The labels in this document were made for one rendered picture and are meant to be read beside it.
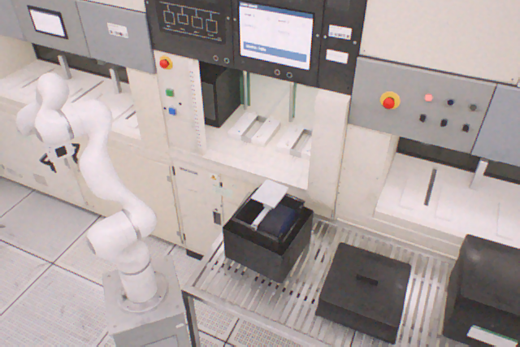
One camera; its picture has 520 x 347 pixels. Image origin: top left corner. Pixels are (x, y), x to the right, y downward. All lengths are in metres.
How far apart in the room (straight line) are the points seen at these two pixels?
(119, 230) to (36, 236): 1.82
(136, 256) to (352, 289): 0.78
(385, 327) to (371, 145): 0.65
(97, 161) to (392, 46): 1.02
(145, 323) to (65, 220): 1.67
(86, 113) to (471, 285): 1.35
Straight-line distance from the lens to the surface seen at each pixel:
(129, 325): 1.83
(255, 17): 1.71
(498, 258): 1.81
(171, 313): 1.82
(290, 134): 2.32
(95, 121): 1.52
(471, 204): 2.18
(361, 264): 1.83
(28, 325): 2.93
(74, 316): 2.86
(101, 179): 1.53
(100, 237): 1.55
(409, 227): 2.04
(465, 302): 1.68
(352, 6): 1.57
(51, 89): 1.57
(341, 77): 1.68
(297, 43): 1.68
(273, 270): 1.81
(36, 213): 3.49
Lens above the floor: 2.29
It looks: 39 degrees down
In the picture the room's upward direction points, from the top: straight up
